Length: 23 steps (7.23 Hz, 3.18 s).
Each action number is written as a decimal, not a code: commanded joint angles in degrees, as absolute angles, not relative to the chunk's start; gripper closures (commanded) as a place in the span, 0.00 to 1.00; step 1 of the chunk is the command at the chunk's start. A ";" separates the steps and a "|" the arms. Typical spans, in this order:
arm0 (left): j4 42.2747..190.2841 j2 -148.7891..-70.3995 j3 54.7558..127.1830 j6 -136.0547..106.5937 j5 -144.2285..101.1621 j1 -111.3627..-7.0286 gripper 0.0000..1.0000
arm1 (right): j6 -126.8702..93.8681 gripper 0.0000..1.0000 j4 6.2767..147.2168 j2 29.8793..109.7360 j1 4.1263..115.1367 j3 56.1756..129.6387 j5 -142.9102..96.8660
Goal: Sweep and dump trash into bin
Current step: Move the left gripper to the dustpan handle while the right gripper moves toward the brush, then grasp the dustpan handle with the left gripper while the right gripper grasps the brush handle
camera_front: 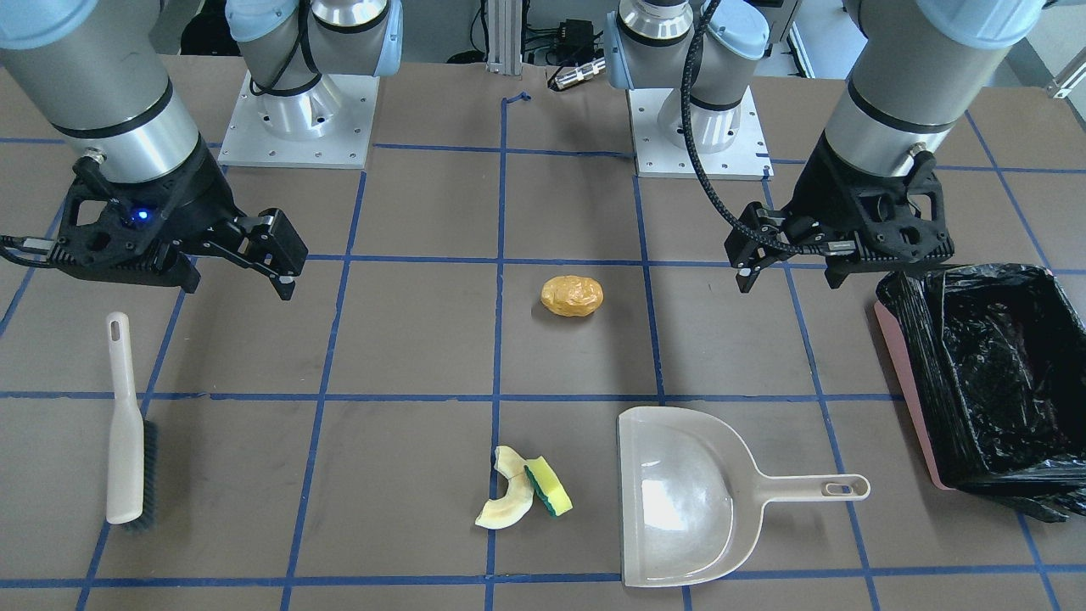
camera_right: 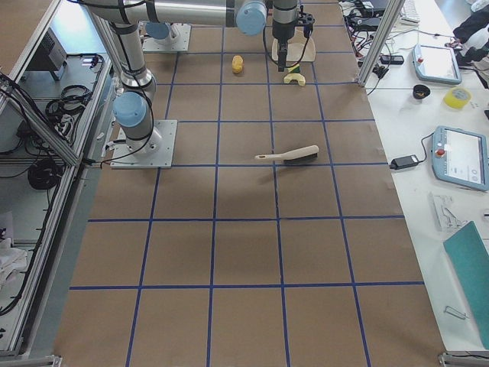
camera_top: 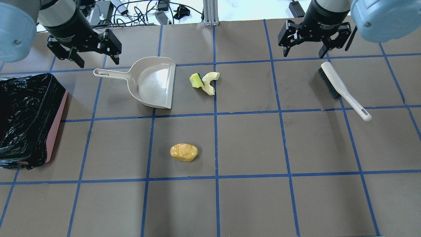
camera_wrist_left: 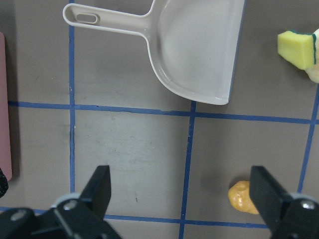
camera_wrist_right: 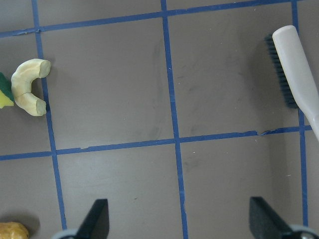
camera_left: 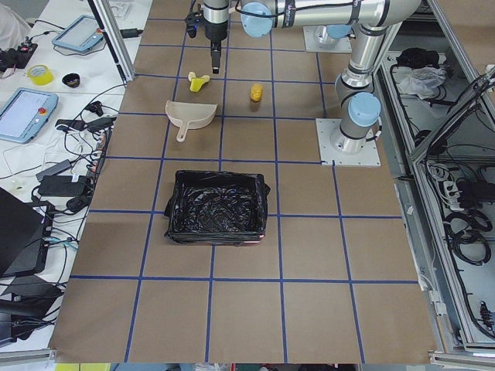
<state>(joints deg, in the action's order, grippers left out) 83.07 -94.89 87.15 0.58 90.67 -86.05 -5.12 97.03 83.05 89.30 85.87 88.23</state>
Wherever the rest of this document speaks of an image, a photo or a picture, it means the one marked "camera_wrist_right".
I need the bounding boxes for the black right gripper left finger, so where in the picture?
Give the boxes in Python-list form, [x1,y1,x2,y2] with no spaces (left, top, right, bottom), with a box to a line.
[75,199,110,239]

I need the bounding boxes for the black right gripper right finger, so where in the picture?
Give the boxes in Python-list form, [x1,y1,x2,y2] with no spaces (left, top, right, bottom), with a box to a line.
[249,197,294,239]

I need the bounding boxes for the yellow potato-like toy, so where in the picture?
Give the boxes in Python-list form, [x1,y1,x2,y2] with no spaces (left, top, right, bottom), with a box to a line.
[0,222,29,239]

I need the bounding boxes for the green yellow sponge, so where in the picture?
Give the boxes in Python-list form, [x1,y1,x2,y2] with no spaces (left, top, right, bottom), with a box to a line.
[0,73,14,109]

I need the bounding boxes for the pale curved peel piece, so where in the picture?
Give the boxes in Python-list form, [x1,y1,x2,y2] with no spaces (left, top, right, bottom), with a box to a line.
[11,59,51,117]

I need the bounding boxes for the white hand brush dark bristles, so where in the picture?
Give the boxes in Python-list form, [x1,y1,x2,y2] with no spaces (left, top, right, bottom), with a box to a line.
[265,25,319,137]

